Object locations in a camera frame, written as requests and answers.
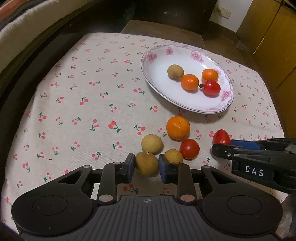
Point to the orange mandarin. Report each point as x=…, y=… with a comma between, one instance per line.
x=210, y=74
x=189, y=82
x=178, y=128

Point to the beige mattress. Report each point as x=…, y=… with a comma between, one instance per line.
x=23, y=23

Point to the light wooden wardrobe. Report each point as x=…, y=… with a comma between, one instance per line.
x=272, y=34

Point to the colourful floral quilt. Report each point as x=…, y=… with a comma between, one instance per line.
x=5, y=5

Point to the white wall outlet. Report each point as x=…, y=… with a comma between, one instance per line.
x=223, y=11

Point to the round red tomato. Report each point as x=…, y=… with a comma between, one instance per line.
x=189, y=148

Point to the dark wooden table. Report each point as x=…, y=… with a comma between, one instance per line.
x=161, y=29

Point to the white floral rim plate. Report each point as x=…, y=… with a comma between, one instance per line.
x=157, y=69

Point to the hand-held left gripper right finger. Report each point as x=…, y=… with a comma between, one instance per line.
x=163, y=169

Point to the cherry print tablecloth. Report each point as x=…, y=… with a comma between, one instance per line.
x=81, y=120

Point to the tan longan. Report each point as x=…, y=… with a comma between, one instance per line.
x=173, y=155
x=152, y=143
x=175, y=71
x=147, y=163

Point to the elongated red tomato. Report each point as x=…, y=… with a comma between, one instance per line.
x=220, y=137

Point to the dark wooden nightstand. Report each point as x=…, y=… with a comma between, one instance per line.
x=180, y=11

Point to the red tomato with stem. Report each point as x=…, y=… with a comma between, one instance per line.
x=211, y=87

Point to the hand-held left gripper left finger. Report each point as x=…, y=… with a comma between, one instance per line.
x=130, y=166

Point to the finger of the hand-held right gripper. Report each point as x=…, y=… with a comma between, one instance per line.
x=223, y=150
x=242, y=143

